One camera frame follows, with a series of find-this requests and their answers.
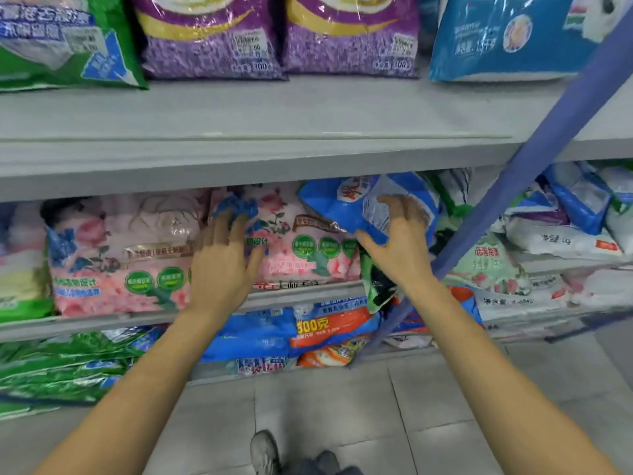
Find person's right hand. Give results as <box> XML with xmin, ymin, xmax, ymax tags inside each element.
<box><xmin>355</xmin><ymin>194</ymin><xmax>438</xmax><ymax>292</ymax></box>

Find purple lavender bag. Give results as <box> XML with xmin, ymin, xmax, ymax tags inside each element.
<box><xmin>125</xmin><ymin>0</ymin><xmax>289</xmax><ymax>80</ymax></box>
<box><xmin>282</xmin><ymin>0</ymin><xmax>422</xmax><ymax>79</ymax></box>

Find person's right forearm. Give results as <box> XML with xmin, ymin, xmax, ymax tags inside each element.
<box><xmin>399</xmin><ymin>275</ymin><xmax>620</xmax><ymax>475</ymax></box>

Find green leaf-print detergent bag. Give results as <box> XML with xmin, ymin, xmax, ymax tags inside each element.
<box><xmin>357</xmin><ymin>241</ymin><xmax>402</xmax><ymax>316</ymax></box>

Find person's left hand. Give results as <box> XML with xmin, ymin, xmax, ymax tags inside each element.
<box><xmin>190</xmin><ymin>212</ymin><xmax>266</xmax><ymax>320</ymax></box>

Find person's left forearm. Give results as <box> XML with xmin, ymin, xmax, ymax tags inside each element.
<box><xmin>33</xmin><ymin>301</ymin><xmax>239</xmax><ymax>475</ymax></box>

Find person's blue jeans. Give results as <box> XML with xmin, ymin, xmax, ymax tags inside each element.
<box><xmin>284</xmin><ymin>449</ymin><xmax>365</xmax><ymax>475</ymax></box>

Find grey blue-framed shelf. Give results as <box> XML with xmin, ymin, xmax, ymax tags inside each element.
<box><xmin>0</xmin><ymin>0</ymin><xmax>633</xmax><ymax>421</ymax></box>

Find blue white detergent bag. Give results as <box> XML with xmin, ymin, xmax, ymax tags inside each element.
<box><xmin>428</xmin><ymin>0</ymin><xmax>615</xmax><ymax>84</ymax></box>

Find person's left grey shoe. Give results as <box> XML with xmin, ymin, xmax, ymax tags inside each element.
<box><xmin>249</xmin><ymin>429</ymin><xmax>282</xmax><ymax>475</ymax></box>

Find green white Ariel bag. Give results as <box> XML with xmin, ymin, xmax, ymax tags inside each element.
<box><xmin>434</xmin><ymin>166</ymin><xmax>474</xmax><ymax>219</ymax></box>

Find panda pale green bag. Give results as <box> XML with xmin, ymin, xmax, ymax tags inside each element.
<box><xmin>441</xmin><ymin>231</ymin><xmax>533</xmax><ymax>298</ymax></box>

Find white washing powder bags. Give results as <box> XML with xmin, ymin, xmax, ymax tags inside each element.
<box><xmin>503</xmin><ymin>211</ymin><xmax>625</xmax><ymax>261</ymax></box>

